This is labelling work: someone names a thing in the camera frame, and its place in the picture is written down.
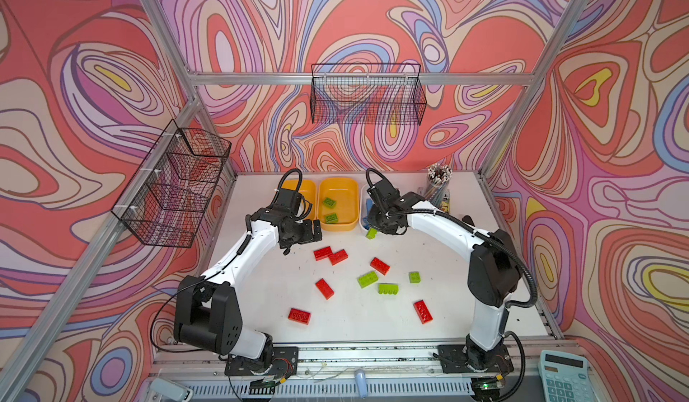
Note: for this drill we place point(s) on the yellow plastic bin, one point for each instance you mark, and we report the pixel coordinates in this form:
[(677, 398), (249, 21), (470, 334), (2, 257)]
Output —
[(309, 191), (345, 191)]

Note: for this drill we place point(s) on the black wire basket left wall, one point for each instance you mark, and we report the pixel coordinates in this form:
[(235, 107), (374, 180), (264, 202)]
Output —
[(178, 180)]

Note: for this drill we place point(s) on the black and silver stapler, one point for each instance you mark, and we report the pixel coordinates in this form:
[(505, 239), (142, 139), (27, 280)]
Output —
[(468, 220)]

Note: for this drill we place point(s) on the red lego brick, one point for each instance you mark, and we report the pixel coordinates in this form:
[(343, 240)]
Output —
[(337, 257), (322, 253), (299, 316), (380, 266), (423, 312), (325, 289)]

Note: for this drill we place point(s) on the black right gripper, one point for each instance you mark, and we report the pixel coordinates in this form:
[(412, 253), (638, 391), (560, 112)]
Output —
[(371, 215)]

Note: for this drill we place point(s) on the left yellow plastic bin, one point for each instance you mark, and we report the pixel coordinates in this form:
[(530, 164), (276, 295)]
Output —
[(309, 191)]

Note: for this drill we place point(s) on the black wire basket back wall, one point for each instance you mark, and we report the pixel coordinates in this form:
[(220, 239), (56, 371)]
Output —
[(367, 93)]

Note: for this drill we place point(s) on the clear cup of pencils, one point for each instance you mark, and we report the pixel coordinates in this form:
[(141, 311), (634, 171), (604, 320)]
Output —
[(437, 184)]

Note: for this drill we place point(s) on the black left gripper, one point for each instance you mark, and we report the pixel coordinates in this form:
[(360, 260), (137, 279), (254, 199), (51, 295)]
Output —
[(309, 235)]

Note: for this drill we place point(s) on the small green lego brick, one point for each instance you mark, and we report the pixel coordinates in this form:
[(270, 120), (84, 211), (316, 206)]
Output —
[(331, 218), (329, 203), (414, 278)]

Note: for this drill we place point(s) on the black wire basket wall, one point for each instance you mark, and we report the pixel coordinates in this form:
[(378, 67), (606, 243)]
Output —
[(178, 180), (367, 93)]

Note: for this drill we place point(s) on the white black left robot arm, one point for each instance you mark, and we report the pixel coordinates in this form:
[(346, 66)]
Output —
[(207, 311)]

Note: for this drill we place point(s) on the white device bottom left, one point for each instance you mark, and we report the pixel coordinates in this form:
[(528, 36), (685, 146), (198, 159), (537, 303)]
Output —
[(171, 390)]

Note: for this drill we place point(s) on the white plastic bin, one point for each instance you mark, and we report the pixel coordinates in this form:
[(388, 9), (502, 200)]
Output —
[(365, 205)]

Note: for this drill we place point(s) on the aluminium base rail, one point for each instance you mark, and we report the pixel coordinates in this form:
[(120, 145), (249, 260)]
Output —
[(363, 373)]

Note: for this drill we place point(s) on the white desk calculator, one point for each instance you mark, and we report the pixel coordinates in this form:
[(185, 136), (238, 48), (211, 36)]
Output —
[(565, 377)]

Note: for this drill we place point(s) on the right yellow plastic bin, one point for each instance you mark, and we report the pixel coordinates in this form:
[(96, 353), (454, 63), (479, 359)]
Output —
[(345, 191)]

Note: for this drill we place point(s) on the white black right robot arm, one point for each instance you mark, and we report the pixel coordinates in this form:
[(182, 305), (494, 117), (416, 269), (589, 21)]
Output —
[(497, 277)]

